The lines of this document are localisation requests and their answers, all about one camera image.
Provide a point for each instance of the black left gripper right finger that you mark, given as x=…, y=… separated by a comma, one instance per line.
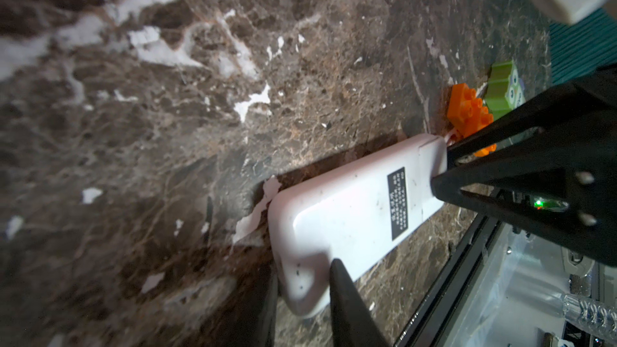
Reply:
x=351, y=320

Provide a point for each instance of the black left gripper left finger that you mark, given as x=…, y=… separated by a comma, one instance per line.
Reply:
x=250, y=318

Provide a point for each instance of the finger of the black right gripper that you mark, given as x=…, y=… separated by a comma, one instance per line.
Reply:
x=584, y=106
x=574, y=163

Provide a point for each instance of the white red remote control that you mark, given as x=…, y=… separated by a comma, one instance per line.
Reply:
x=356, y=213

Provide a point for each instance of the orange toy brick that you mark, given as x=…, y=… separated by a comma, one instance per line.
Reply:
x=467, y=114

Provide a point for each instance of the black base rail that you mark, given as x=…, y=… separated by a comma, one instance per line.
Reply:
x=428, y=325

